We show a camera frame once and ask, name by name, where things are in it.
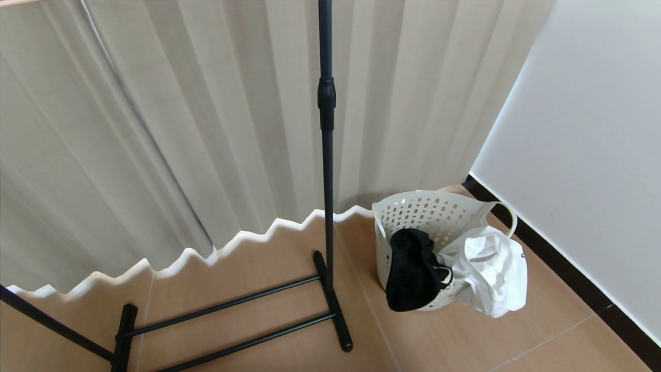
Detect white garment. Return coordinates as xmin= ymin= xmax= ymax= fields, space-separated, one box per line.
xmin=438 ymin=226 xmax=528 ymax=318

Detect black shorts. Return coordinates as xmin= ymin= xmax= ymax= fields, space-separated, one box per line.
xmin=385 ymin=228 xmax=454 ymax=313

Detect black clothes rack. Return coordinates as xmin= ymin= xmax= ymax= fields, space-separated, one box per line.
xmin=0 ymin=0 xmax=353 ymax=372

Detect white laundry basket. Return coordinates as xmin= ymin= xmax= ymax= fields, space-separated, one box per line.
xmin=372 ymin=190 xmax=518 ymax=312

